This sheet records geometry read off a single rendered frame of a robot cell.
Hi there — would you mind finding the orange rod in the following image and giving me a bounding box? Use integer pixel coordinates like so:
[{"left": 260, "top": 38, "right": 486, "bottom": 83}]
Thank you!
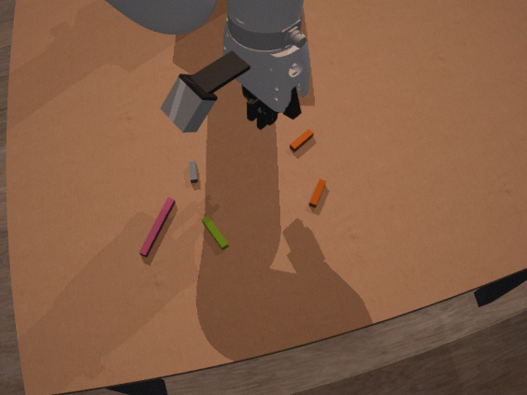
[
  {"left": 290, "top": 129, "right": 314, "bottom": 152},
  {"left": 309, "top": 179, "right": 326, "bottom": 208}
]

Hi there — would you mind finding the grey rod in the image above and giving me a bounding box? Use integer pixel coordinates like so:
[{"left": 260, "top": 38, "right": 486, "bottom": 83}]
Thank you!
[{"left": 189, "top": 161, "right": 198, "bottom": 183}]

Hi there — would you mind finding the dark pink rod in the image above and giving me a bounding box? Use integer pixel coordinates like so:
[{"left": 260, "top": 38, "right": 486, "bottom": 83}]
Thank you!
[{"left": 139, "top": 197, "right": 175, "bottom": 258}]

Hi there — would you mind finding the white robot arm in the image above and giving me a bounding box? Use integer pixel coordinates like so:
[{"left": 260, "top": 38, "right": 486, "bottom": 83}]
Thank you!
[{"left": 105, "top": 0, "right": 306, "bottom": 133}]

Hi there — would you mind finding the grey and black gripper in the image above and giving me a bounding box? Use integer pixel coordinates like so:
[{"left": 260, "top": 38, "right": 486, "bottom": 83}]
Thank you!
[{"left": 222, "top": 20, "right": 310, "bottom": 130}]

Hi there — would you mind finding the lime green rod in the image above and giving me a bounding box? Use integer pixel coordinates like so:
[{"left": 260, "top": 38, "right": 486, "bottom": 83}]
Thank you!
[{"left": 202, "top": 216, "right": 229, "bottom": 250}]

